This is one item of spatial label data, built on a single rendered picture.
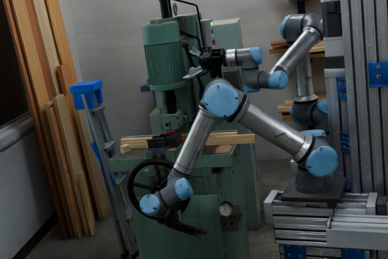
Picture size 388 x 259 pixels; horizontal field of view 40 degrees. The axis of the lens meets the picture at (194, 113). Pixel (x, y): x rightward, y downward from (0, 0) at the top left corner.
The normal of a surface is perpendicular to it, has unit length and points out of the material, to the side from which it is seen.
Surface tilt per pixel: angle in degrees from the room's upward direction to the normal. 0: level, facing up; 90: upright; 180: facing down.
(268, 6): 90
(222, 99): 85
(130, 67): 90
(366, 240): 90
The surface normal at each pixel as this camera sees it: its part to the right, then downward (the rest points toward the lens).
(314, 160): 0.11, 0.29
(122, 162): -0.24, 0.25
